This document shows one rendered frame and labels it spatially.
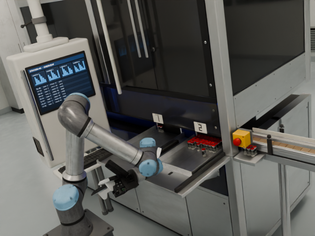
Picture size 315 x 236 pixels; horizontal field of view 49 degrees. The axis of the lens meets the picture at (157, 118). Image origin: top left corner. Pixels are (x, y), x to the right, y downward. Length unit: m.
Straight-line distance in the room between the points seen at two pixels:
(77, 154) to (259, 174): 1.13
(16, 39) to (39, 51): 4.35
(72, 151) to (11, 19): 5.08
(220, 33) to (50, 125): 1.23
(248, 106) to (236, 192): 0.49
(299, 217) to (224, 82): 1.48
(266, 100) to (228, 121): 0.39
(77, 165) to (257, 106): 1.04
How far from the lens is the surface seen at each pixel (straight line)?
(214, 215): 2.27
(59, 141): 2.37
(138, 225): 2.98
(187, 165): 1.88
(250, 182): 2.15
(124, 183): 1.60
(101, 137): 1.46
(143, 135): 2.29
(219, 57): 1.71
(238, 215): 2.13
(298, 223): 2.85
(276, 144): 1.91
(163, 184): 1.76
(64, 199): 1.63
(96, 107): 2.43
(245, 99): 1.93
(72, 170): 1.70
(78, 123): 1.44
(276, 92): 2.23
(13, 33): 6.58
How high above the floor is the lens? 1.84
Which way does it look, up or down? 22 degrees down
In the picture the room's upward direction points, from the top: 11 degrees counter-clockwise
